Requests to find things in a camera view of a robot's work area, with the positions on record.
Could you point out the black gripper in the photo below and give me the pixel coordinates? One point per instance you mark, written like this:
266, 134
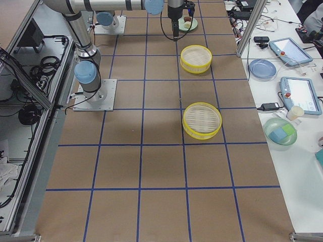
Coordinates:
173, 12

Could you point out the white bun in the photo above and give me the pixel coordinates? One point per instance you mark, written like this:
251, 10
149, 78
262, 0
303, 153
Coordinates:
187, 24

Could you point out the yellow bamboo steamer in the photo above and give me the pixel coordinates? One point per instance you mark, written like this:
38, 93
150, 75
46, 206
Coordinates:
195, 59
201, 120

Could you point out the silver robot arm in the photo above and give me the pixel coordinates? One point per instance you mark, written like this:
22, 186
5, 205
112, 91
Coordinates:
107, 19
72, 13

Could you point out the green plate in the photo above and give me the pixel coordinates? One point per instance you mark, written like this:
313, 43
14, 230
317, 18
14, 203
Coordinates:
192, 27

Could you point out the black webcam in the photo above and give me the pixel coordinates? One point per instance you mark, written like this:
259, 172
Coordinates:
261, 41

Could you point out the blue plate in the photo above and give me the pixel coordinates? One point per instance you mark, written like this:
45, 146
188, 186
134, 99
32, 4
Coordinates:
263, 69

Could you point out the far teach pendant tablet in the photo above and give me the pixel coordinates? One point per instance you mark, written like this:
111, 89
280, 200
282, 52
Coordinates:
289, 51

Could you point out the teach pendant tablet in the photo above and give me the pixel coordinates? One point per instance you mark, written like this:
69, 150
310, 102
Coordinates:
300, 92
289, 51

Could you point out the black power adapter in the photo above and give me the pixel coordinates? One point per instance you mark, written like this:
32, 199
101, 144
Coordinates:
273, 106

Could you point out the near teach pendant tablet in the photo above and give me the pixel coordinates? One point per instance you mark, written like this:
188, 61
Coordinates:
300, 92

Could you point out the paper cup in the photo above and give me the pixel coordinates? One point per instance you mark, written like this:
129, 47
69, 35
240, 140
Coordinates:
295, 112

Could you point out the blue sponge block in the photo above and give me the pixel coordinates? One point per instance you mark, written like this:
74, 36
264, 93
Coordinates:
277, 135

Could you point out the green glass bowl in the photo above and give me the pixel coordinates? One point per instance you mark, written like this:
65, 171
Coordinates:
271, 125

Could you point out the green sponge block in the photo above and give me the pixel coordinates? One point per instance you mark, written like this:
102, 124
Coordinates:
288, 129

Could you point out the white crumpled cloth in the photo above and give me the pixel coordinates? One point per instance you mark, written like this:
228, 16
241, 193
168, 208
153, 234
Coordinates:
9, 171

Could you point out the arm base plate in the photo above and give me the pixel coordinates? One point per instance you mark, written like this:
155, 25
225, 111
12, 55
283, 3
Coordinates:
116, 28
103, 100

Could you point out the aluminium frame post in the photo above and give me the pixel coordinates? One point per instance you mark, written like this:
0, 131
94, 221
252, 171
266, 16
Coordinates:
255, 15

